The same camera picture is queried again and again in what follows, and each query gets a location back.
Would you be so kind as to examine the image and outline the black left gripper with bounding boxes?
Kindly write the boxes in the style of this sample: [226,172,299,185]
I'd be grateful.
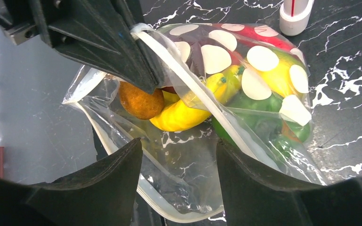
[0,0,72,47]

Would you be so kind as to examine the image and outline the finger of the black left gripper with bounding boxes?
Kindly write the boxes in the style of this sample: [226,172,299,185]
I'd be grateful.
[47,0,164,94]

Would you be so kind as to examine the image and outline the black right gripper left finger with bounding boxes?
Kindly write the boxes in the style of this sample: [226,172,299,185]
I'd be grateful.
[0,138,142,226]

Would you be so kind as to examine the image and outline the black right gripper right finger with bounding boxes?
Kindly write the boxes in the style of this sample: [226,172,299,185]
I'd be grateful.
[216,140,362,226]

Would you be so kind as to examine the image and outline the clear polka dot zip bag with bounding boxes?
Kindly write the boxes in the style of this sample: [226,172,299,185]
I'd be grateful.
[63,23,327,223]

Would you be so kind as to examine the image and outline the yellow fake banana bunch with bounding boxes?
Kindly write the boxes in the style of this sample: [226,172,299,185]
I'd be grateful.
[150,65,303,132]

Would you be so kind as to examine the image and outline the fake green pepper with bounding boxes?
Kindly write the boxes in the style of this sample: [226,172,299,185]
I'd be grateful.
[227,91,311,155]

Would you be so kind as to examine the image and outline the fake orange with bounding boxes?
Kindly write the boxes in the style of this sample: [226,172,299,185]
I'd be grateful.
[118,81,165,120]

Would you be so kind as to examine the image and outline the fake red apple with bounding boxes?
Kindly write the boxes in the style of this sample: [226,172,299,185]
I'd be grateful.
[213,23,306,64]

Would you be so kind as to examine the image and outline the white pvc pipe frame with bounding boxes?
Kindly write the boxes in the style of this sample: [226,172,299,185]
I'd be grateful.
[280,0,314,36]

